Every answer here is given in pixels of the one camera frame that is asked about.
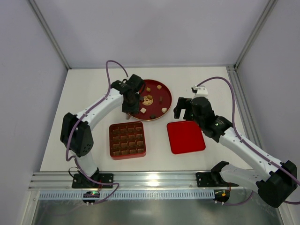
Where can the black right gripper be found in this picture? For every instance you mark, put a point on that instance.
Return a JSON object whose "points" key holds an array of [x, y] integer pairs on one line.
{"points": [[184, 106]]}

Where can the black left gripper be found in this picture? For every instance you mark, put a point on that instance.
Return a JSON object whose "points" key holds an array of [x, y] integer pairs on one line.
{"points": [[130, 108]]}

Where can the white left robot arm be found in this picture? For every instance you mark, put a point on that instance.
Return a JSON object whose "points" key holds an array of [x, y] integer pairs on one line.
{"points": [[76, 132]]}

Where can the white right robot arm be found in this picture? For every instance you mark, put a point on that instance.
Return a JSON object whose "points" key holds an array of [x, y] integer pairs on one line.
{"points": [[273, 180]]}

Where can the square red chocolate box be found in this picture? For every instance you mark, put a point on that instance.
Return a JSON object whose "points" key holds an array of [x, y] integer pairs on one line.
{"points": [[127, 140]]}

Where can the square red box lid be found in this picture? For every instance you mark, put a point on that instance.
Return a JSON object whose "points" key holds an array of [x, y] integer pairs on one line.
{"points": [[185, 137]]}

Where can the round red tray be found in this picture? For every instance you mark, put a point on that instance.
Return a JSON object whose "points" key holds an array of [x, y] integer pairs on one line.
{"points": [[153, 106]]}

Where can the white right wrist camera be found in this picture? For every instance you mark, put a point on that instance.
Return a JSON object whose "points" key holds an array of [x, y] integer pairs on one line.
{"points": [[199, 91]]}

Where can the right side aluminium rail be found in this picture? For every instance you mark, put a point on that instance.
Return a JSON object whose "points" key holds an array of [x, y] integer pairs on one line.
{"points": [[243, 107]]}

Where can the aluminium rail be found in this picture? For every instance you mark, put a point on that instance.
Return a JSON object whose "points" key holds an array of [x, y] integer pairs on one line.
{"points": [[145, 179], [243, 107]]}

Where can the aluminium front rail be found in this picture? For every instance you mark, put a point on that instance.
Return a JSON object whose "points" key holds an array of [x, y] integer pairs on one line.
{"points": [[145, 179]]}

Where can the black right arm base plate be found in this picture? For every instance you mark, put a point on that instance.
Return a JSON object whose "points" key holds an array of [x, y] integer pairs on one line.
{"points": [[211, 179]]}

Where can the slotted grey cable duct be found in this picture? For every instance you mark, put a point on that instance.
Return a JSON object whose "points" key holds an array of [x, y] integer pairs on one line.
{"points": [[128, 194]]}

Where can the right aluminium frame post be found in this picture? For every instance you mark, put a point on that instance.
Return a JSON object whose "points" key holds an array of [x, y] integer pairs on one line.
{"points": [[255, 31]]}

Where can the aluminium frame post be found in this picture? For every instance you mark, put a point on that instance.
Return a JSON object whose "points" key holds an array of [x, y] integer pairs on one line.
{"points": [[255, 31], [41, 19]]}

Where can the left aluminium frame post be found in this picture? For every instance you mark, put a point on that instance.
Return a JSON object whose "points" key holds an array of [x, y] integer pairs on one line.
{"points": [[41, 19]]}

